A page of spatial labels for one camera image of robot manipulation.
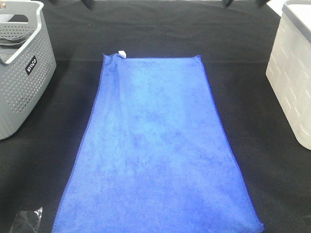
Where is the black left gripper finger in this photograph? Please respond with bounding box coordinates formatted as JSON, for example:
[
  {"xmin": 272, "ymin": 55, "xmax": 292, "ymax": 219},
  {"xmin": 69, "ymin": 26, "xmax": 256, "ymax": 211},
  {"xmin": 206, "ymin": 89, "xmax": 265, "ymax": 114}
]
[{"xmin": 81, "ymin": 0, "xmax": 94, "ymax": 10}]

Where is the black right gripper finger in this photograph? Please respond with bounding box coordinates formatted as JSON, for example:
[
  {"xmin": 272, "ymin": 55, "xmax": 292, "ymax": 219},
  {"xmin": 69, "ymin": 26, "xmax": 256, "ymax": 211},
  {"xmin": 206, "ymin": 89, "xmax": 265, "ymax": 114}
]
[
  {"xmin": 255, "ymin": 0, "xmax": 269, "ymax": 7},
  {"xmin": 223, "ymin": 0, "xmax": 234, "ymax": 7}
]

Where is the blue microfibre towel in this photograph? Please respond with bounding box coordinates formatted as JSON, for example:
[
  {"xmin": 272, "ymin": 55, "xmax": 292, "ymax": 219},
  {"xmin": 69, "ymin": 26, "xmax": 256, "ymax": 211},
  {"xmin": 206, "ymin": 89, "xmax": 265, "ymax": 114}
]
[{"xmin": 52, "ymin": 54, "xmax": 264, "ymax": 233}]

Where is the white plastic storage basket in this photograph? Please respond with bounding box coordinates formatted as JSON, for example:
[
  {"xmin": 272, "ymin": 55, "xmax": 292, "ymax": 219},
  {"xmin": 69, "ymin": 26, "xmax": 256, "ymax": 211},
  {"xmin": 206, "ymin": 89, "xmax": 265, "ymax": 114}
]
[{"xmin": 266, "ymin": 0, "xmax": 311, "ymax": 149}]

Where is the grey perforated plastic basket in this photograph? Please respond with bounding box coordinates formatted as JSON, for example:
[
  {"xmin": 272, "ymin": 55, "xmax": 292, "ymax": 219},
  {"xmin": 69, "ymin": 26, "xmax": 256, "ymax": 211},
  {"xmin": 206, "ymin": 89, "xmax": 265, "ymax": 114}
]
[{"xmin": 0, "ymin": 0, "xmax": 56, "ymax": 139}]

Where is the grey folded cloth in basket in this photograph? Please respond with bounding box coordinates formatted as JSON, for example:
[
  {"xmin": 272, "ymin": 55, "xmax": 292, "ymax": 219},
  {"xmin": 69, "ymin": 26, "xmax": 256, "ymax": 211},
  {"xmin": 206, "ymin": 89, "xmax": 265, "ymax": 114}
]
[{"xmin": 0, "ymin": 14, "xmax": 31, "ymax": 64}]

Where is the clear tape strip left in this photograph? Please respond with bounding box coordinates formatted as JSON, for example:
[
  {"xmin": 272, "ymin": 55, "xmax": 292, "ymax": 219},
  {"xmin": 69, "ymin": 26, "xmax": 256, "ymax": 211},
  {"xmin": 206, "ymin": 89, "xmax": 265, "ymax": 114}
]
[{"xmin": 9, "ymin": 207, "xmax": 43, "ymax": 233}]

